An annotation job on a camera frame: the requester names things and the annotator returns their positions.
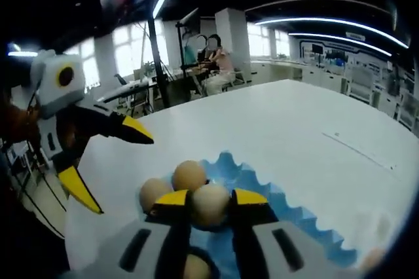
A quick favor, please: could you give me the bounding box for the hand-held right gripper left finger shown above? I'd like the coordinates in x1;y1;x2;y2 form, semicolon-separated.
60;189;194;279

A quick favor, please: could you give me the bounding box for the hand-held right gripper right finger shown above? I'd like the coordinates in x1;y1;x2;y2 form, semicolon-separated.
230;188;361;279

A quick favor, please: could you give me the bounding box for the brown hen egg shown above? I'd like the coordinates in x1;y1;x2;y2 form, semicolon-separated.
139;177;173;216
190;183;231;229
182;254;213;279
172;160;208;192

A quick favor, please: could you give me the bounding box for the light blue egg tray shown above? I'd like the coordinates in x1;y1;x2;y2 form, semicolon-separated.
137;151;359;279

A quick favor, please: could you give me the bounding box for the person's left hand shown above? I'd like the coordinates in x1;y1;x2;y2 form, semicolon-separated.
0;93;41;145

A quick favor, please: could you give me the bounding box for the white desk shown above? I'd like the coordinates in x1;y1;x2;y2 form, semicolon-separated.
97;77;158;113

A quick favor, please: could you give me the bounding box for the ceiling light strip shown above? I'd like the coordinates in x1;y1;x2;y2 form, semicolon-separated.
152;0;173;19
7;49;40;58

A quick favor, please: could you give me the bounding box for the black vertical pole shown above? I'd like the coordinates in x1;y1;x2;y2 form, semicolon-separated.
145;16;172;111

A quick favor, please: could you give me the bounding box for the white table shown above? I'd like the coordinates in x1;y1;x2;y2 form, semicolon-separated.
64;79;419;279

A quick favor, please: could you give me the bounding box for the black lamp stand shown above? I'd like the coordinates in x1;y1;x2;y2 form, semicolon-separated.
175;7;202;75

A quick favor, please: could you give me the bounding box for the white office chair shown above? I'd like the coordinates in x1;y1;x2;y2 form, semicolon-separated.
346;65;376;102
397;90;419;131

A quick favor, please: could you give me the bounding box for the long curved ceiling light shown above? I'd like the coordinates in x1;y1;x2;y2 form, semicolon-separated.
254;16;410;50
287;31;393;57

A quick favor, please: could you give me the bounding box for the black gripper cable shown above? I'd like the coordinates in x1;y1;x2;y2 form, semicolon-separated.
18;87;68;239

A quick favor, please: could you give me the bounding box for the blue-framed wall display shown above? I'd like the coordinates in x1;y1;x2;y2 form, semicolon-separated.
299;38;419;82

